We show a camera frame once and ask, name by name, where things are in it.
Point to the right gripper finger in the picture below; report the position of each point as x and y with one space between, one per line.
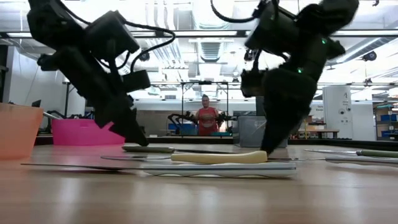
280 124

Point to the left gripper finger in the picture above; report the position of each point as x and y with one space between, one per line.
121 118

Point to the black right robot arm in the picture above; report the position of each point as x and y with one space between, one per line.
335 12

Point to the black distant robot arm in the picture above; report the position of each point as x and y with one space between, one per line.
224 117
178 117

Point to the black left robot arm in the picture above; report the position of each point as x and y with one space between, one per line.
53 18

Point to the grey translucent plastic bin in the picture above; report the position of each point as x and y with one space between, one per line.
248 133

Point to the pink-red plastic bin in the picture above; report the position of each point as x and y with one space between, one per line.
71 133

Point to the black monitor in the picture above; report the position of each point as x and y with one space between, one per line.
36 103

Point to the person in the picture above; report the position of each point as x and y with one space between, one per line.
206 119

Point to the blue white patterned fork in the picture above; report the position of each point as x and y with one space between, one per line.
217 170

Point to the orange plastic bin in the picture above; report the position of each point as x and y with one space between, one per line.
18 130

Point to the storage shelf with blue bins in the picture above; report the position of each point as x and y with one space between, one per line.
385 124

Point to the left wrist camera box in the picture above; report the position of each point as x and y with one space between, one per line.
136 81

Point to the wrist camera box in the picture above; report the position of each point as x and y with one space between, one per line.
254 83
136 81

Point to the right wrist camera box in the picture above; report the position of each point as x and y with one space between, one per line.
254 83

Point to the black ceiling camera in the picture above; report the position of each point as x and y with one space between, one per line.
248 56
144 57
369 56

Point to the black distant workstation frame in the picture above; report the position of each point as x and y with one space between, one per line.
182 93

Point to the black aluminium table frame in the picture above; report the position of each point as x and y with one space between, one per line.
186 140

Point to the black overhead frame beam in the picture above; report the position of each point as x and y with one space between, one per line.
160 34

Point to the black vertical post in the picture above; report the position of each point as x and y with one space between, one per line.
3 84

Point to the silver ventilation duct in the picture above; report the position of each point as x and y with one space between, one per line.
211 49

